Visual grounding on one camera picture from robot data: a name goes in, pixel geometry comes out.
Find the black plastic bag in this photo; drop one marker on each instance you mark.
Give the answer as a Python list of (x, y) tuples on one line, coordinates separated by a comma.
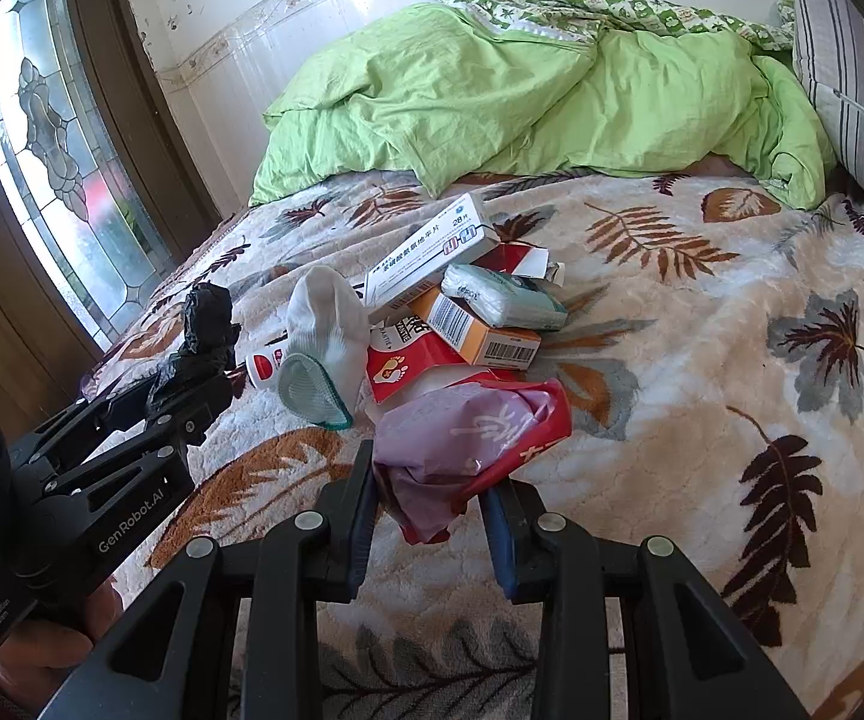
[(207, 315)]

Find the small white red-label bottle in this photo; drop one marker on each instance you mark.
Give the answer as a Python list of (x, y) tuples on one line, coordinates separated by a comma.
[(263, 367)]

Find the white medicine box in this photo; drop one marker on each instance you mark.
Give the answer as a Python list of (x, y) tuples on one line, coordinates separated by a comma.
[(432, 247)]

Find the leaf printed fleece blanket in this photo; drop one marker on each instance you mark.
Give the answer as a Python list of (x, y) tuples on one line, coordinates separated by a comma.
[(702, 390)]

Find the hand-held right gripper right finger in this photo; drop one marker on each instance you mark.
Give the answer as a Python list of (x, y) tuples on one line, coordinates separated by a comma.
[(499, 540)]

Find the green white tissue packet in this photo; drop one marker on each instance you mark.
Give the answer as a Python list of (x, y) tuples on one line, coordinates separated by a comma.
[(499, 296)]

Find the clear green plastic mask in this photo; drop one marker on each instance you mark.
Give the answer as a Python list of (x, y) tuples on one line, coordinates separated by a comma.
[(304, 390)]

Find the striped floral pillow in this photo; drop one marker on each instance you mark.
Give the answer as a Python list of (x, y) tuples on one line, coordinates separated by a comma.
[(852, 90)]

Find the red packet with footprint print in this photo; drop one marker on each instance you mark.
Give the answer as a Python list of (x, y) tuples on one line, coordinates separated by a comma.
[(402, 371)]

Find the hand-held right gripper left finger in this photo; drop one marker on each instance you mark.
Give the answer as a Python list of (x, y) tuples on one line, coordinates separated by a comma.
[(363, 532)]

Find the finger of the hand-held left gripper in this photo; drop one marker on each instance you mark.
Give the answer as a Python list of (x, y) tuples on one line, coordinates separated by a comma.
[(87, 409), (139, 510)]

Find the orange medicine box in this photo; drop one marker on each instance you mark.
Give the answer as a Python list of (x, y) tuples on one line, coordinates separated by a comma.
[(469, 330)]

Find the stained glass window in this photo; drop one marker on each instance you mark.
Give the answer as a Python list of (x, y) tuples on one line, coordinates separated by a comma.
[(49, 135)]

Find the white sock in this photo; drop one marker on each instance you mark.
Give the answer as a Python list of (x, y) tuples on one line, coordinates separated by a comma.
[(319, 315)]

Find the green patterned white quilt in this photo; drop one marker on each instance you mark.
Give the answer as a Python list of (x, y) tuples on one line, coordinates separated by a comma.
[(612, 4)]

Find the pink and red plastic bag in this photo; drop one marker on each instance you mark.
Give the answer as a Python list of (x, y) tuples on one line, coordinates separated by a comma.
[(462, 435)]

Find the plain green duvet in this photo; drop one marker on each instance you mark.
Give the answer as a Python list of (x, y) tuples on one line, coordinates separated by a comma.
[(477, 105)]

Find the person's left hand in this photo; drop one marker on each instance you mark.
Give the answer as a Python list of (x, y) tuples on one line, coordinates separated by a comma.
[(42, 652)]

